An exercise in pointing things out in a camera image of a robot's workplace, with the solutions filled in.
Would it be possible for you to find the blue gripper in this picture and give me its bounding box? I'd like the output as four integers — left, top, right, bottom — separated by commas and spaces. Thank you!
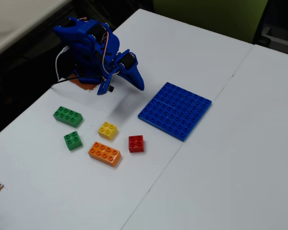
112, 49, 145, 91

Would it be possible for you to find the green 2x2 block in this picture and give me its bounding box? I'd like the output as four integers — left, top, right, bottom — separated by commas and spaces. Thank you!
63, 131, 84, 151

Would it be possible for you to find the yellow 2x2 block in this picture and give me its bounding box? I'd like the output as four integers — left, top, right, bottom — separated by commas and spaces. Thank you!
97, 121, 119, 141

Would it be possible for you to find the red 2x2 block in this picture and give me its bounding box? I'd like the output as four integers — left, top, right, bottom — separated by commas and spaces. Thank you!
128, 135, 144, 153

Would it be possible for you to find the green 2x4 block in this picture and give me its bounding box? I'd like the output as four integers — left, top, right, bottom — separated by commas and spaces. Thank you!
53, 106, 84, 128

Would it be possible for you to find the orange 2x4 block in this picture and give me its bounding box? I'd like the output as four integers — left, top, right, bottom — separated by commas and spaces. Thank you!
88, 141, 122, 168

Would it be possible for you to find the white desk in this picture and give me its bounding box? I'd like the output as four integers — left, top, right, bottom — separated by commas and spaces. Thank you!
0, 0, 74, 62

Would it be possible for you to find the grey box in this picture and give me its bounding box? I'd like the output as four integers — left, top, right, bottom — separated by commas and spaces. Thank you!
260, 23, 288, 58

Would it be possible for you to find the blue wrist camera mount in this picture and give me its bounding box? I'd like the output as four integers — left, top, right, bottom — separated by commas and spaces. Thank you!
97, 76, 115, 96

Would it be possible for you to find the red white black servo wire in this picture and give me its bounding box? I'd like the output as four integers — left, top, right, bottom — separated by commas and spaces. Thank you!
101, 23, 112, 80

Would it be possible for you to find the blue 8x8 base plate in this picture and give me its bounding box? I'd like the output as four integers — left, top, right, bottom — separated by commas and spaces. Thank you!
137, 81, 213, 142

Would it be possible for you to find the white cable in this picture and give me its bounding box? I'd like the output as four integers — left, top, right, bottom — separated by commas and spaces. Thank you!
55, 46, 70, 81

